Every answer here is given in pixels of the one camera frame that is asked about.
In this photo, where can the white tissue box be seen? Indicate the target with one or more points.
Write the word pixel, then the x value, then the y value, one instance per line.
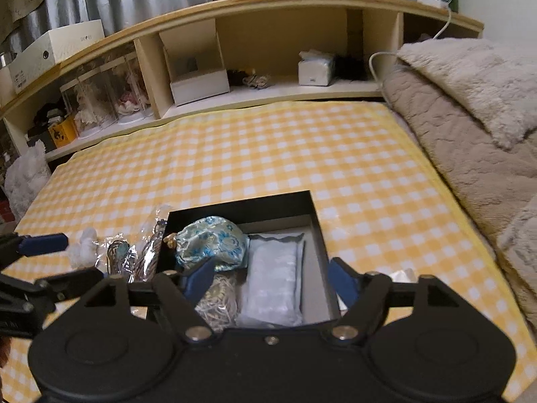
pixel 314 71

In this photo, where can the white open box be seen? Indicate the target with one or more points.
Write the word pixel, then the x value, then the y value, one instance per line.
pixel 201 88

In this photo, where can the white fluffy cushion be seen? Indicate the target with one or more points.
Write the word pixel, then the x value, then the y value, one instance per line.
pixel 27 180

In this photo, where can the blue floral pouch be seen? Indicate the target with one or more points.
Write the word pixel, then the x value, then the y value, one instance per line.
pixel 214 241

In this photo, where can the beige quilted blanket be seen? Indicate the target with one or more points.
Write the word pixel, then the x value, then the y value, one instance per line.
pixel 522 252

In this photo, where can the black cloth bundle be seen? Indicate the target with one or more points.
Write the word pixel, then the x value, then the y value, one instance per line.
pixel 50 114

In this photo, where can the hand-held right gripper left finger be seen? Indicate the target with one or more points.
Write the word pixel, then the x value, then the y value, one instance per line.
pixel 201 277

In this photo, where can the brown quilted blanket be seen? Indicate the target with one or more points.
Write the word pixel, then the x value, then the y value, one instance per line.
pixel 453 155

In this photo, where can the yellow checkered blanket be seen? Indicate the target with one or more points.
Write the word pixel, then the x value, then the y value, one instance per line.
pixel 293 147

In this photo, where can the white plastic wrapper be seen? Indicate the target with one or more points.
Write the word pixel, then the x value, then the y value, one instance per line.
pixel 84 247

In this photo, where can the small black box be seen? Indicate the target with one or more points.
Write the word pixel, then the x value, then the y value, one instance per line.
pixel 42 142

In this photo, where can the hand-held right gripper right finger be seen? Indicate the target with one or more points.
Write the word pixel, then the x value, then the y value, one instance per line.
pixel 342 279

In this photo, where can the beige fluffy pillow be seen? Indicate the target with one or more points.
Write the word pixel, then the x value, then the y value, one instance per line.
pixel 470 84

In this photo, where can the pink kettle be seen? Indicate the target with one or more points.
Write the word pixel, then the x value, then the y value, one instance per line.
pixel 5 88

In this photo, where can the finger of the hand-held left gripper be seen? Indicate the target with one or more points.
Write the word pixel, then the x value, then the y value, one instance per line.
pixel 44 243
pixel 63 283

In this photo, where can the black fluffy item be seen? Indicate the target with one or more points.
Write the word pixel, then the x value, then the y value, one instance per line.
pixel 350 67

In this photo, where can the wooden shelf unit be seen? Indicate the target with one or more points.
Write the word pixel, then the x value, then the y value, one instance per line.
pixel 260 37

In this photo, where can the white storage box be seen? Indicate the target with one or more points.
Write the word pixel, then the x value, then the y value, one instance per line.
pixel 54 50

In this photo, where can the yellow box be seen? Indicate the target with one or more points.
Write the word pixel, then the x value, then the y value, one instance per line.
pixel 63 133

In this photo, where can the grey white padded packet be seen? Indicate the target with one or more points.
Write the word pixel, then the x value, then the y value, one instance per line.
pixel 272 285

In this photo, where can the white-dress doll in clear case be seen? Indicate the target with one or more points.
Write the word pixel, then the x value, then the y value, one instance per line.
pixel 88 105

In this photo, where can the pink-dress doll in clear case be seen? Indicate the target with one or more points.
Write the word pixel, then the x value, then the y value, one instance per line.
pixel 128 96

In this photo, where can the clear bag of beige twine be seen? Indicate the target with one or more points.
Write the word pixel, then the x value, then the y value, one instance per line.
pixel 218 302

